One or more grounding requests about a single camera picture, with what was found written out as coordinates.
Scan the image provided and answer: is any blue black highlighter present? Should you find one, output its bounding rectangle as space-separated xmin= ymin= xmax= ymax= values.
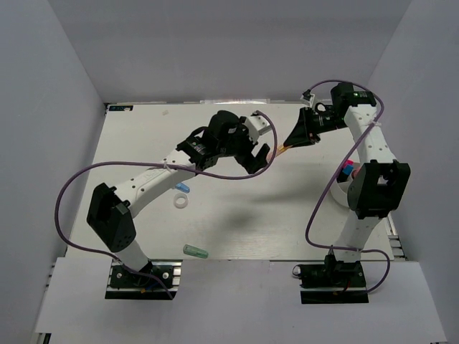
xmin=336 ymin=167 xmax=352 ymax=183

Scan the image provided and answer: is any green translucent cap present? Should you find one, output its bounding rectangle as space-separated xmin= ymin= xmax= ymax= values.
xmin=183 ymin=244 xmax=209 ymax=259

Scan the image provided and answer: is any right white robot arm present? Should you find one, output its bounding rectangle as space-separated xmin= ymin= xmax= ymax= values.
xmin=283 ymin=80 xmax=411 ymax=286

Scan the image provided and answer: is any orange clear marker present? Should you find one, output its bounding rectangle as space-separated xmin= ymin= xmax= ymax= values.
xmin=266 ymin=145 xmax=290 ymax=161

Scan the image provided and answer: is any pink black highlighter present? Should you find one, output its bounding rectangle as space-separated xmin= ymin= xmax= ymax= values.
xmin=343 ymin=160 xmax=354 ymax=174

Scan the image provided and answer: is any purple cable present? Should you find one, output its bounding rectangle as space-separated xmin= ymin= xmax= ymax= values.
xmin=53 ymin=110 xmax=279 ymax=300
xmin=304 ymin=78 xmax=391 ymax=293

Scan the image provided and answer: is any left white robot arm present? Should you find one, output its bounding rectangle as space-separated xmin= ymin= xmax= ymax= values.
xmin=87 ymin=110 xmax=274 ymax=286

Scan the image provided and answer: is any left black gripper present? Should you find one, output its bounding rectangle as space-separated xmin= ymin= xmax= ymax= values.
xmin=217 ymin=117 xmax=269 ymax=173

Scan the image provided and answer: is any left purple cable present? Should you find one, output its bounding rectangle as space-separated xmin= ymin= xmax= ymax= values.
xmin=53 ymin=110 xmax=279 ymax=300

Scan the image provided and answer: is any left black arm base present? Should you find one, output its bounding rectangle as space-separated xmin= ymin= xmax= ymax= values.
xmin=105 ymin=260 xmax=182 ymax=300

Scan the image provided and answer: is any blue translucent cap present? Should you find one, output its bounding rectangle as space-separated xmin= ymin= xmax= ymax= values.
xmin=175 ymin=183 xmax=190 ymax=194

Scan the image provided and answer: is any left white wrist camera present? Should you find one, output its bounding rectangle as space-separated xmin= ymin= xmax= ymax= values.
xmin=243 ymin=113 xmax=272 ymax=142

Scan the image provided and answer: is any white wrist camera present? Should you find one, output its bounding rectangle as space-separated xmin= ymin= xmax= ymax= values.
xmin=243 ymin=113 xmax=272 ymax=142
xmin=301 ymin=90 xmax=316 ymax=108

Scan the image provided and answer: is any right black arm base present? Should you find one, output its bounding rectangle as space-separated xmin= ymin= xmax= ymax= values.
xmin=292 ymin=253 xmax=369 ymax=305

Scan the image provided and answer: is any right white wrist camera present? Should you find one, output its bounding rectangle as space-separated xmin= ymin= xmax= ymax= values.
xmin=301 ymin=90 xmax=316 ymax=108

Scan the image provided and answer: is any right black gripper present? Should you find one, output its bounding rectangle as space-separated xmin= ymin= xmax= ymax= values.
xmin=284 ymin=107 xmax=348 ymax=148

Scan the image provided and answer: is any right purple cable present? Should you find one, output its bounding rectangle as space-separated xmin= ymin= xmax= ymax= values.
xmin=304 ymin=78 xmax=391 ymax=293

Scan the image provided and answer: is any left corner label sticker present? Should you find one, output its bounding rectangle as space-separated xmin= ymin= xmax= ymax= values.
xmin=108 ymin=105 xmax=133 ymax=112

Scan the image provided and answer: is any pink capped clear tube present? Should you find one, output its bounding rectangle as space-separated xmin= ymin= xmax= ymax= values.
xmin=351 ymin=168 xmax=360 ymax=179

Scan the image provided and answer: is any white round divided container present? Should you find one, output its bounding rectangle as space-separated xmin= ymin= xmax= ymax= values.
xmin=329 ymin=180 xmax=351 ymax=209

